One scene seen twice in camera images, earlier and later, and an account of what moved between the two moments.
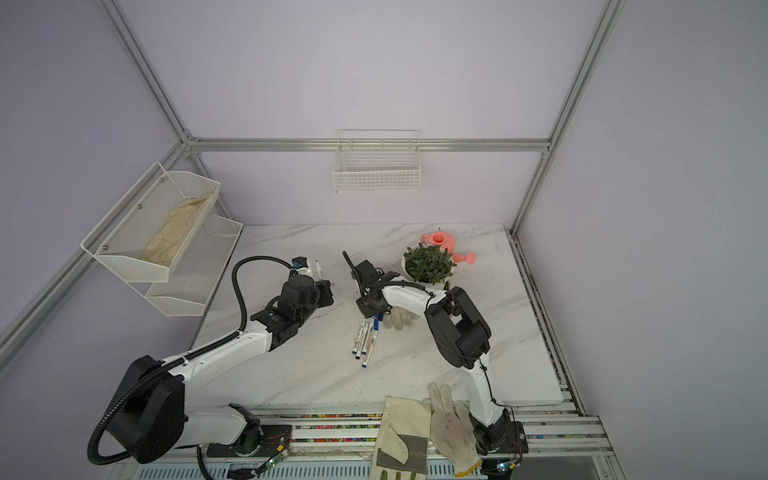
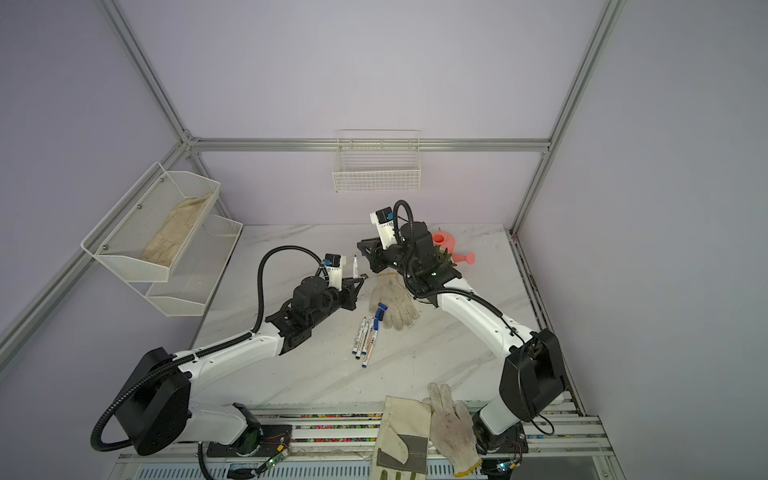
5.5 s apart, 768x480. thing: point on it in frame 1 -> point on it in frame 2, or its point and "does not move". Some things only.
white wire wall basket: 372,161 does not move
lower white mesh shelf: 197,270 does not move
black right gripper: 367,313 -> 375,248
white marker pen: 358,355 does not move
